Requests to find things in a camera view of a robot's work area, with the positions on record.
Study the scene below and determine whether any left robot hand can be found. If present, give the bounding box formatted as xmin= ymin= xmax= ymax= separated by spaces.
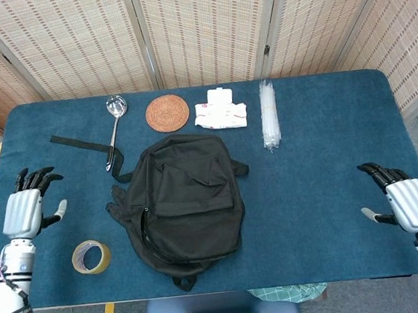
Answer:
xmin=0 ymin=164 xmax=71 ymax=242

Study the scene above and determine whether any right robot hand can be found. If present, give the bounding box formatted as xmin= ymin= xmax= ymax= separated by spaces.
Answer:
xmin=355 ymin=157 xmax=418 ymax=239

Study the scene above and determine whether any black backpack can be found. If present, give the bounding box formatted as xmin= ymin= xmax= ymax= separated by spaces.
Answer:
xmin=49 ymin=114 xmax=263 ymax=306

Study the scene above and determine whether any yellow tape roll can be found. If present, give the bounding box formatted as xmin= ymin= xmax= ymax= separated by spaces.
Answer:
xmin=69 ymin=236 xmax=114 ymax=277

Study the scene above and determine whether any blue table cloth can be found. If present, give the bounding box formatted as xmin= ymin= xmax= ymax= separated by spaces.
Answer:
xmin=0 ymin=62 xmax=418 ymax=313

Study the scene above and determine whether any metal ladle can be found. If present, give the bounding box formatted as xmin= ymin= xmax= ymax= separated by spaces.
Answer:
xmin=97 ymin=94 xmax=135 ymax=172

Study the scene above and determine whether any green checked cloth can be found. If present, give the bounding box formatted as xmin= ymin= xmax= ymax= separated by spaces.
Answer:
xmin=247 ymin=281 xmax=329 ymax=309

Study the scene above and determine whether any bundle of clear straws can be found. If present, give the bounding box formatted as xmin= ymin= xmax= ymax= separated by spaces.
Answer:
xmin=257 ymin=77 xmax=284 ymax=155

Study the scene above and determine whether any round woven coaster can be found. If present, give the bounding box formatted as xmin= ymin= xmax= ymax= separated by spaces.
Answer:
xmin=143 ymin=92 xmax=193 ymax=136

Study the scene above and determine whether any white wet wipes pack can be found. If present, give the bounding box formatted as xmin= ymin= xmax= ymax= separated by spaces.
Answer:
xmin=191 ymin=84 xmax=249 ymax=133

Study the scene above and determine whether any woven folding screen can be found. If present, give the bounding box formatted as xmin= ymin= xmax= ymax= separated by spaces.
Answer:
xmin=0 ymin=0 xmax=418 ymax=157

